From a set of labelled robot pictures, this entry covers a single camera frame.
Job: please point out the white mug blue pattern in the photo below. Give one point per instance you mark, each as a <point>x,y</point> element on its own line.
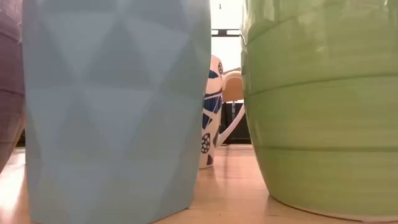
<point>210,124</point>

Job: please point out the green glazed mug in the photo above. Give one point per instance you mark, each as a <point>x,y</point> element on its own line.
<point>326,124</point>

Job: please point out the dark purple ribbed mug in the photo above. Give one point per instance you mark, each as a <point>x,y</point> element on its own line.
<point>11,93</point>

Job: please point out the black partition panel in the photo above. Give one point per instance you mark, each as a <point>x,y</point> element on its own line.
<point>225,115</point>
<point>244,130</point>

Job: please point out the light blue faceted mug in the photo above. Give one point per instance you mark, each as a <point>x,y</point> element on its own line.
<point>115,124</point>

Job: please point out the black overhead frame bar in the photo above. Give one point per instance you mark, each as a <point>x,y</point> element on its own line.
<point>219,32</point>

